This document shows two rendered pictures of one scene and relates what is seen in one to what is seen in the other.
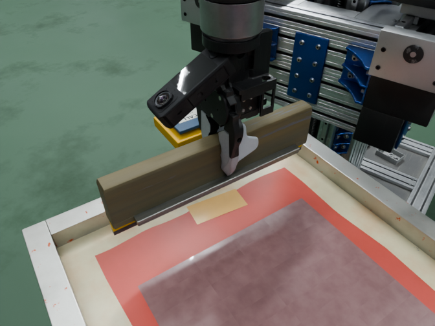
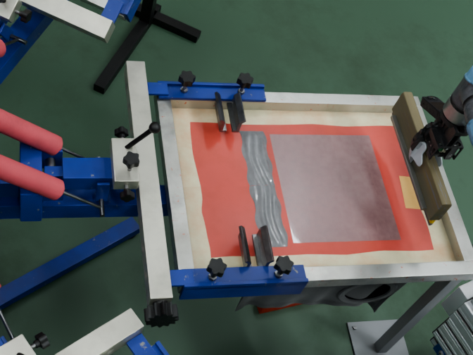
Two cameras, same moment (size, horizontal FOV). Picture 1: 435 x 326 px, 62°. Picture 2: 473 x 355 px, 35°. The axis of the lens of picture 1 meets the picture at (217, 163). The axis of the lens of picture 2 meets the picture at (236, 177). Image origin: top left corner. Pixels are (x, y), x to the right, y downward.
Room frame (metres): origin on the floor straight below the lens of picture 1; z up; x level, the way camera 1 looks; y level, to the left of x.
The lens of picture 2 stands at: (0.15, -1.40, 2.54)
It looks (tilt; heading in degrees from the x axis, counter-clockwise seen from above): 53 degrees down; 96
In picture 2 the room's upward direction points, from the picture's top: 22 degrees clockwise
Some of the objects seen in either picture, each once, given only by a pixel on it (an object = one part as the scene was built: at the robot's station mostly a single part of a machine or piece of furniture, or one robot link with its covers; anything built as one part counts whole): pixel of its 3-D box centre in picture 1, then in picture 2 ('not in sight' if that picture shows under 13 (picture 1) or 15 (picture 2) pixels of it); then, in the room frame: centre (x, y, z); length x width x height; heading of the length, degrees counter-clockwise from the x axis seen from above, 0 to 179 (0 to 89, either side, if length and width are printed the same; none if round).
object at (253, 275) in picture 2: not in sight; (243, 280); (0.17, -0.50, 0.98); 0.30 x 0.05 x 0.07; 33
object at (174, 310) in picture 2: not in sight; (160, 308); (0.03, -0.68, 1.02); 0.07 x 0.06 x 0.07; 33
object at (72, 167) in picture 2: not in sight; (98, 173); (-0.25, -0.45, 1.02); 0.17 x 0.06 x 0.05; 33
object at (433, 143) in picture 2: (234, 76); (445, 132); (0.44, -0.02, 1.24); 0.09 x 0.08 x 0.12; 123
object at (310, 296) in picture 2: not in sight; (322, 278); (0.36, -0.26, 0.77); 0.46 x 0.09 x 0.36; 33
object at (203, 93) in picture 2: not in sight; (210, 97); (-0.14, -0.04, 0.98); 0.30 x 0.05 x 0.07; 33
